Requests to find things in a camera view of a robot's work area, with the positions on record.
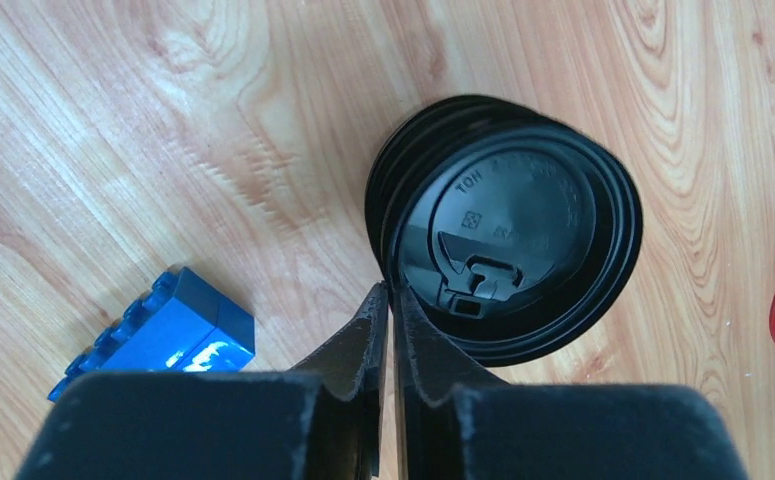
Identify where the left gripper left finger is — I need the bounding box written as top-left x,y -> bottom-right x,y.
17,282 -> 389,479

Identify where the black coffee lid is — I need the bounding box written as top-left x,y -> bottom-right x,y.
385,124 -> 643,367

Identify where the stack of black lids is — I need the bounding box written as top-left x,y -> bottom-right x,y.
364,94 -> 551,282

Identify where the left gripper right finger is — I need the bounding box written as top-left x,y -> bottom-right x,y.
393,288 -> 747,479

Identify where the blue toy brick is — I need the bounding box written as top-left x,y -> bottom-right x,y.
47,267 -> 256,402

